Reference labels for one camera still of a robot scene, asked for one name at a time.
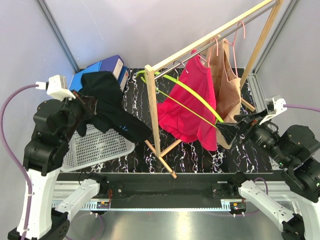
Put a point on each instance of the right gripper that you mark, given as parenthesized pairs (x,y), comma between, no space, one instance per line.
(229,130)

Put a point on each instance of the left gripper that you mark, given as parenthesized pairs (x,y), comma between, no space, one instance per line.
(88,103)

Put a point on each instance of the black t shirt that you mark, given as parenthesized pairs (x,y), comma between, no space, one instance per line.
(110,113)

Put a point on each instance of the red t shirt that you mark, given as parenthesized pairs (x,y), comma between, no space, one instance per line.
(186,117)

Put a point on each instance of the neon yellow hanger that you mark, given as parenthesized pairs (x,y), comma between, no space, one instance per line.
(194,94)

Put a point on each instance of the pink wire hanger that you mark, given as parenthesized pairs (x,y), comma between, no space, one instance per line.
(200,56)
(233,44)

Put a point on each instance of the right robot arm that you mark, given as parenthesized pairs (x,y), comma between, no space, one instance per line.
(293,152)

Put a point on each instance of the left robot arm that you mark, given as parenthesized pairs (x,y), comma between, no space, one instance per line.
(55,123)

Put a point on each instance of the light blue binder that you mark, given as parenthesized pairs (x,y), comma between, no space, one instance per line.
(76,83)

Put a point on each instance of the beige top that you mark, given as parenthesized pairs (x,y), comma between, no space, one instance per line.
(226,83)

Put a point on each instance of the white plastic basket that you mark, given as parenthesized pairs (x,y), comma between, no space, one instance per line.
(94,148)

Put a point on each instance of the dark blue binder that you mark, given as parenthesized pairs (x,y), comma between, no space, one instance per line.
(123,77)
(113,64)

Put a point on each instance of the black marble mat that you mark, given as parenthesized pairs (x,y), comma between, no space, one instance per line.
(185,157)

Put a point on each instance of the wooden clothes rack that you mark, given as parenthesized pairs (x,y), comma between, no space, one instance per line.
(152,73)

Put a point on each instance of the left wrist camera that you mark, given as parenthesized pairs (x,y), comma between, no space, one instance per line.
(56,87)

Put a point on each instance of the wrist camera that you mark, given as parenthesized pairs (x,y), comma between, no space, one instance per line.
(56,87)
(274,106)

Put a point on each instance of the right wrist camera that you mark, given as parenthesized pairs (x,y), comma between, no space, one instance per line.
(274,106)

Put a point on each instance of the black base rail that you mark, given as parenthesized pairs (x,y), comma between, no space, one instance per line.
(162,192)

